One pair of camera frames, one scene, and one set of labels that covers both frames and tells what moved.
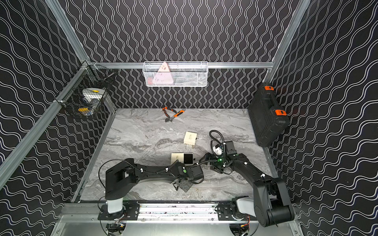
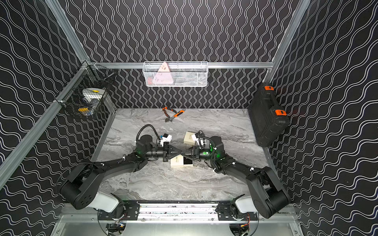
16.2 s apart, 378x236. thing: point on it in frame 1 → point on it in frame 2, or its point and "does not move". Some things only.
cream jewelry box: x=175 y=156 does not move
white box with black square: x=188 y=159 does not move
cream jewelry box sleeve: x=190 y=138 does not move
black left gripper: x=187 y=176 → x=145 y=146
